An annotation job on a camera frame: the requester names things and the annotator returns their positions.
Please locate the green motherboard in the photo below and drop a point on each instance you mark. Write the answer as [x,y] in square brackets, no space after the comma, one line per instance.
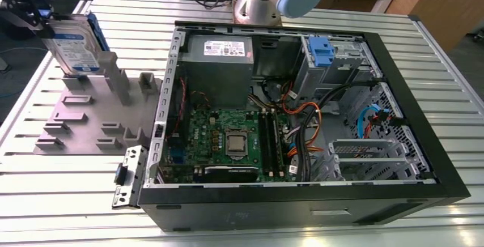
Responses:
[205,122]

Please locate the blue drive latch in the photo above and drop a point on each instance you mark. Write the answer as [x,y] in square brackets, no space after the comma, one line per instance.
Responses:
[321,48]

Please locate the black graphics card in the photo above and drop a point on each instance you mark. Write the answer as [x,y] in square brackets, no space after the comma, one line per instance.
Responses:
[231,173]

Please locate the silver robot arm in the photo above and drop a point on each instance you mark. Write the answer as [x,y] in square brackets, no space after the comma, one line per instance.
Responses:
[258,6]

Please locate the CPU socket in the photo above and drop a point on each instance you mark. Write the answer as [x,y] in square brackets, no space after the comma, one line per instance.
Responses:
[237,157]

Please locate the black RAM slot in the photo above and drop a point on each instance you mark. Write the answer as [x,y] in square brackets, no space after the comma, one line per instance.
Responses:
[279,150]
[267,145]

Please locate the brown wooden cabinet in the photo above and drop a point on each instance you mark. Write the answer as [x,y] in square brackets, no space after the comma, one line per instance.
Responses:
[446,9]

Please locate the hard disk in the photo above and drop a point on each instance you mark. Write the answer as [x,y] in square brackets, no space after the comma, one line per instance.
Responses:
[75,51]

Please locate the grey power supply unit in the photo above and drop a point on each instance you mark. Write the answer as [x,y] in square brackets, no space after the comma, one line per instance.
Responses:
[215,82]

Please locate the grey parts rack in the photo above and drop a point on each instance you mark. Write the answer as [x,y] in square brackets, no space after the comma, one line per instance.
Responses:
[95,116]

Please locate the black office chair base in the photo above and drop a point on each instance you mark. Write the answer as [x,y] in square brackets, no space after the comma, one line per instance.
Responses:
[478,34]

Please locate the black PC case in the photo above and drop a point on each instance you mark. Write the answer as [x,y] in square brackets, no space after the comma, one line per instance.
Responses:
[265,210]

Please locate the metal slot bracket cover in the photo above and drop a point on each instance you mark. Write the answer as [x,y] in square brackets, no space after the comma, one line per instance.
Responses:
[133,173]

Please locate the metal drive cage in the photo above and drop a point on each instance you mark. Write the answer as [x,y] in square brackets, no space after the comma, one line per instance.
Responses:
[333,80]

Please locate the silver CPU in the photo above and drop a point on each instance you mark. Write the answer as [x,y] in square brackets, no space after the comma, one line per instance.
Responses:
[237,144]

